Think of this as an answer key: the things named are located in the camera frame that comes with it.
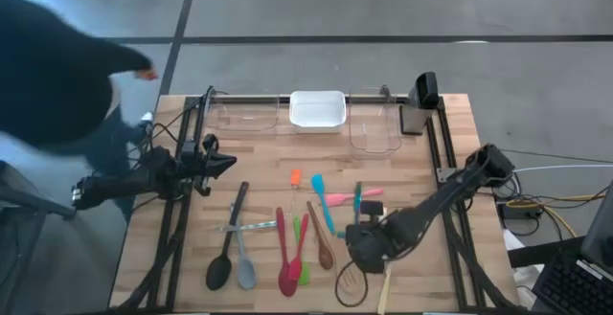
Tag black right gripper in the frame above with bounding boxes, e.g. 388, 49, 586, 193
344, 217, 399, 275

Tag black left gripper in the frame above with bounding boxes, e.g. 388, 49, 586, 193
179, 138, 238, 197

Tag brown wooden spoon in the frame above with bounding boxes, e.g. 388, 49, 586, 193
306, 200, 335, 271

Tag green silicone spatula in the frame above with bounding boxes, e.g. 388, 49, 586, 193
292, 214, 311, 286

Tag pink silicone spatula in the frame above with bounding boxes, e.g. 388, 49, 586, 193
324, 188, 385, 208

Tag red silicone spatula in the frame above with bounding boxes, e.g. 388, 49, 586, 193
288, 213, 310, 281

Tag orange silicone brush clear handle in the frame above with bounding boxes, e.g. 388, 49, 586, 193
288, 169, 303, 215

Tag red silicone spoon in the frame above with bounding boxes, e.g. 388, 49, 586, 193
275, 207, 298, 298

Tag blue silicone spatula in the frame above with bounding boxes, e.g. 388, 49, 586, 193
310, 173, 346, 238

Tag black spoon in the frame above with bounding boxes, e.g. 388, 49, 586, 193
205, 181, 250, 291

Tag grey silicone spoon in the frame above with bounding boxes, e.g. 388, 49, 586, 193
231, 203, 258, 291

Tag clear plastic bin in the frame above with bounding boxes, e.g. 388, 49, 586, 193
204, 92, 282, 133
348, 87, 403, 154

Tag white plastic bin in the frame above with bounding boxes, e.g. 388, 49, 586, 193
288, 90, 348, 134

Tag black power box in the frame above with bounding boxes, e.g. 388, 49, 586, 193
497, 200, 545, 221

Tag dark metal stand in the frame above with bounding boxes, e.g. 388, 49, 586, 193
0, 159, 78, 315

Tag person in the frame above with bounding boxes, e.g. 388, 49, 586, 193
0, 0, 160, 223

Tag black computer keyboard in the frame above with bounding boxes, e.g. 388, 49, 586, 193
531, 180, 613, 315

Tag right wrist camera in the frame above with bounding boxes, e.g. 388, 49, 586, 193
359, 200, 385, 220

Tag black aluminium table frame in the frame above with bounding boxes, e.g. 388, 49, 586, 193
109, 92, 528, 314

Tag yellow cable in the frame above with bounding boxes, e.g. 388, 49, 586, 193
506, 193, 613, 239

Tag metal box grater black handle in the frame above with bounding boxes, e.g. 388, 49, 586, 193
399, 71, 441, 137

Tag white cable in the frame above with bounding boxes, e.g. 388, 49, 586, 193
512, 163, 613, 174

